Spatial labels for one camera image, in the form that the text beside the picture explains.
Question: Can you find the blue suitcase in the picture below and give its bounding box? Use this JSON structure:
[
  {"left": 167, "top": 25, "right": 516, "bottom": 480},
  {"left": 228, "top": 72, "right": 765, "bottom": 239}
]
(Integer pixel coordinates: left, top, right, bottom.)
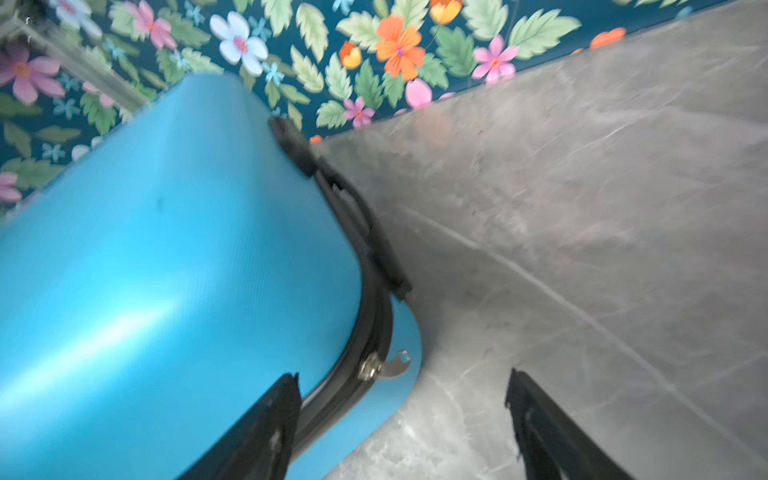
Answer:
[{"left": 1, "top": 74, "right": 422, "bottom": 479}]

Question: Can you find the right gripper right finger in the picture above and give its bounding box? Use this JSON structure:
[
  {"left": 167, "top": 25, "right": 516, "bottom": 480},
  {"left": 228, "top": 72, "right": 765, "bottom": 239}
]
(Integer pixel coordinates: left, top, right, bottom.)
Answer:
[{"left": 505, "top": 369, "right": 632, "bottom": 480}]

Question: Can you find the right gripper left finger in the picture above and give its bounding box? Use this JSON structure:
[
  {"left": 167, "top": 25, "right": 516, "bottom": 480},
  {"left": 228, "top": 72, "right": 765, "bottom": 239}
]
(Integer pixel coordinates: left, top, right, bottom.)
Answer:
[{"left": 180, "top": 374, "right": 302, "bottom": 480}]

